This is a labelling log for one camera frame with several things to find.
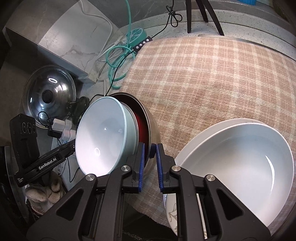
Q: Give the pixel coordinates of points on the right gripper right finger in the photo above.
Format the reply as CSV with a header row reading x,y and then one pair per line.
x,y
206,208

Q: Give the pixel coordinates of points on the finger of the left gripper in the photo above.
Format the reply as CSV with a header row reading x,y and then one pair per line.
x,y
58,155

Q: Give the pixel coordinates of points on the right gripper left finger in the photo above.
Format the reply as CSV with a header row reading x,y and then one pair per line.
x,y
93,208

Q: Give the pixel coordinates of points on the white pale blue bowl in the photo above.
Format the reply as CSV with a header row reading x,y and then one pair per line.
x,y
107,134

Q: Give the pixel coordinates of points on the white plate gold leaf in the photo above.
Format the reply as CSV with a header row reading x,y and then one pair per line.
x,y
253,160

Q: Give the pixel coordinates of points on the large steel bowl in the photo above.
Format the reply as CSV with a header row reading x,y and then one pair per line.
x,y
154,134

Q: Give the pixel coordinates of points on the small steel red bowl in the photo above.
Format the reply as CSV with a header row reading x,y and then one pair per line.
x,y
142,127

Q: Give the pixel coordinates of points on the left gloved hand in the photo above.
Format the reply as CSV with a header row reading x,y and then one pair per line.
x,y
42,196

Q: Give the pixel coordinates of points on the white charger plug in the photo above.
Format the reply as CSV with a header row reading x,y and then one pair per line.
x,y
62,129

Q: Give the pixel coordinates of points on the glass pot lid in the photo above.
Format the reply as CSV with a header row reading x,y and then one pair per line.
x,y
47,93

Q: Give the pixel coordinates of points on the checkered beige table cloth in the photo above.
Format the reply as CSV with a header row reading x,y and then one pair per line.
x,y
190,84

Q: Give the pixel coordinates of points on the black power strip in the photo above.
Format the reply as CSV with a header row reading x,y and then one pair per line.
x,y
138,46

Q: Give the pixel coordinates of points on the black tripod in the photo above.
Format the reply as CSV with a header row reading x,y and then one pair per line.
x,y
203,5

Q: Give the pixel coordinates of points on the blue silicone cup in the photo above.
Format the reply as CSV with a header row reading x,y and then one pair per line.
x,y
249,2

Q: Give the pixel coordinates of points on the black clamp mount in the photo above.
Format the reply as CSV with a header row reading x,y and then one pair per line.
x,y
76,109

